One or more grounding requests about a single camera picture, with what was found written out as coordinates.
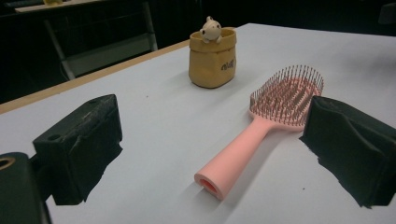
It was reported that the pink hairbrush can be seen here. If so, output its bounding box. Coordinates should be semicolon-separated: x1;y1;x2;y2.
193;64;325;202

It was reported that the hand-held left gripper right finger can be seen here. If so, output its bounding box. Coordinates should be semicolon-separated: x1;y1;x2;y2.
299;95;396;209

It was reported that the dark grey background object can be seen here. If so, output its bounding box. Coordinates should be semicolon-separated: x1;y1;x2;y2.
377;2;396;25

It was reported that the light background table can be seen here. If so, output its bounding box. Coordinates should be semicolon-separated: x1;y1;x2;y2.
13;0;94;14

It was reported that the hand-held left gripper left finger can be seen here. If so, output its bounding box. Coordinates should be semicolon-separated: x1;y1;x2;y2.
32;93;123;206

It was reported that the yellow bag-shaped holder with figure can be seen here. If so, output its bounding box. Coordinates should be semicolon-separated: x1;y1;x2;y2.
188;16;238;90

